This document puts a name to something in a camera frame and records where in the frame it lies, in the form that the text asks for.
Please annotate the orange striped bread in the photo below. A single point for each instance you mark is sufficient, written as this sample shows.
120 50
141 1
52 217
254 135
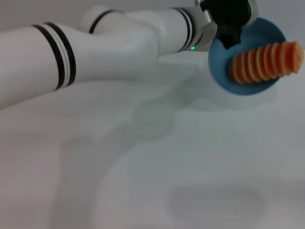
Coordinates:
264 62

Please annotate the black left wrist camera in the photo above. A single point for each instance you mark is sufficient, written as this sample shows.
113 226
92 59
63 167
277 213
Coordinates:
226 10

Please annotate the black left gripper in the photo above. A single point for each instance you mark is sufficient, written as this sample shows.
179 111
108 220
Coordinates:
230 30

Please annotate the blue bowl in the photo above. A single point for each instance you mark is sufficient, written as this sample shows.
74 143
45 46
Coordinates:
219 71

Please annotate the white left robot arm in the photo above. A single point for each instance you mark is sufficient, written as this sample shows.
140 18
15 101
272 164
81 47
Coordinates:
95 52

